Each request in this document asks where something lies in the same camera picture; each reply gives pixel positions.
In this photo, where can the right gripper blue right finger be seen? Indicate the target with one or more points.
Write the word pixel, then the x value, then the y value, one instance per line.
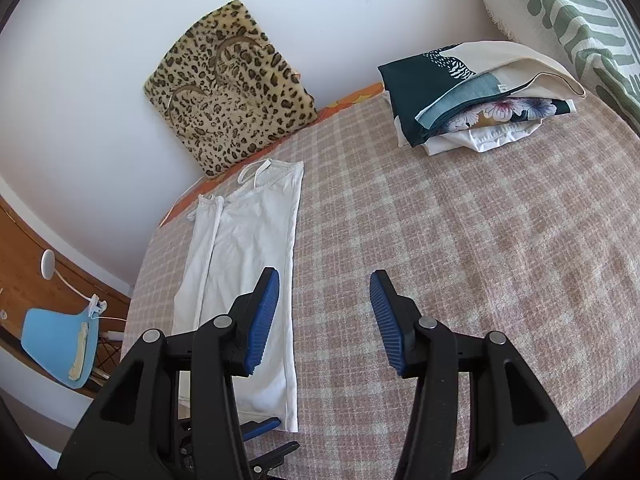
pixel 516 431

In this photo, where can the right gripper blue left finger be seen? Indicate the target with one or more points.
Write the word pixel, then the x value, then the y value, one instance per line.
pixel 168 410

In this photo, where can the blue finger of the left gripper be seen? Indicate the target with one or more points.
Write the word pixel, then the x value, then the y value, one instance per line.
pixel 251 430
pixel 273 459

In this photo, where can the white camisole top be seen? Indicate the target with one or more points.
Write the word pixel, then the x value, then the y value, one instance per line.
pixel 234 238

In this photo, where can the folded floral white clothes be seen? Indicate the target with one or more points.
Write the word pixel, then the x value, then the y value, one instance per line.
pixel 482 126

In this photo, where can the blue chair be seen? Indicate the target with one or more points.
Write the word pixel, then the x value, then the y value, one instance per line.
pixel 64 345

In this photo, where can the white desk lamp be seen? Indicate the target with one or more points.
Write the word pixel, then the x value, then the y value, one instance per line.
pixel 48 270

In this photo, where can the pink plaid bed blanket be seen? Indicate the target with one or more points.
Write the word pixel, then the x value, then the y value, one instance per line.
pixel 538 239

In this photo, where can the leopard print cushion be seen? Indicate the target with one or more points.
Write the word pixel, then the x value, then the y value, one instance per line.
pixel 226 92

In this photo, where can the dark teal printed tote bag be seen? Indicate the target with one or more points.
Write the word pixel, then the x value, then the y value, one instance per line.
pixel 471 70

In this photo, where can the green leaf pattern pillow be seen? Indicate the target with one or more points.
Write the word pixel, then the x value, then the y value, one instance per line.
pixel 596 40

